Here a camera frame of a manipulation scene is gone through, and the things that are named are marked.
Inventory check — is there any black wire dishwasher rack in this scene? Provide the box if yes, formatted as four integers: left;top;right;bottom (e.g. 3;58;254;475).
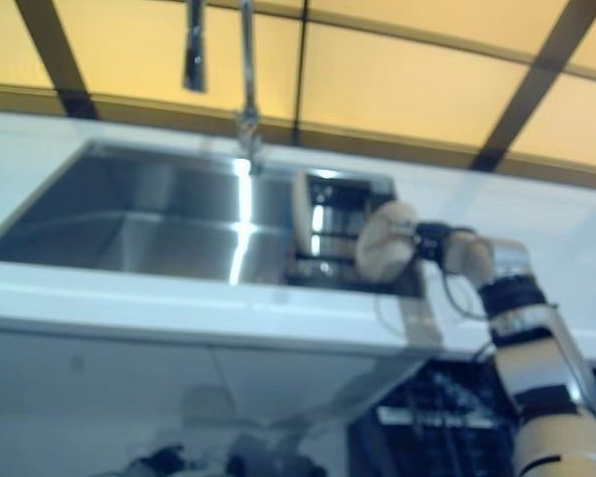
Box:
376;361;521;477

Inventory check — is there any amber window with dark frame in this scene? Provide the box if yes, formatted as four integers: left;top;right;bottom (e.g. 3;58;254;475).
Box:
0;0;596;194

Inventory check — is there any white glossy cabinet door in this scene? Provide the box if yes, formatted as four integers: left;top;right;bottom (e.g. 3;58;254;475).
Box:
212;346;424;429
0;330;240;431

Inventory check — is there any stainless steel sink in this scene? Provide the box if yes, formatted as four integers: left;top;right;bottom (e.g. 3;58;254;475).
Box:
0;140;427;300

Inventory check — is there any beige round plate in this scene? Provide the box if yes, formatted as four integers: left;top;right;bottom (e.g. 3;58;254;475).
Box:
291;168;320;260

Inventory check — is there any cream bowl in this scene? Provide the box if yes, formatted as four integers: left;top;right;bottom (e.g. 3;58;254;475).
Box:
356;201;422;285

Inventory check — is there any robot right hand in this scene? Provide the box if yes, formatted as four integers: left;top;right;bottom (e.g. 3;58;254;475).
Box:
391;221;458;272

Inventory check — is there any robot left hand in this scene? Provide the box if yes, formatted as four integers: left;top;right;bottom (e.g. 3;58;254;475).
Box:
146;445;198;476

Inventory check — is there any chrome pull-down faucet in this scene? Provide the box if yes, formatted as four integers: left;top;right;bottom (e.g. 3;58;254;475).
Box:
181;0;265;176

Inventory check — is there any black sink drain rack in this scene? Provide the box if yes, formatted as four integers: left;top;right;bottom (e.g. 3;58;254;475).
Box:
283;167;424;299

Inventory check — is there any black dishwasher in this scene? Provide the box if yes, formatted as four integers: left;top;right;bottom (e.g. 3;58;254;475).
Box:
347;356;596;477

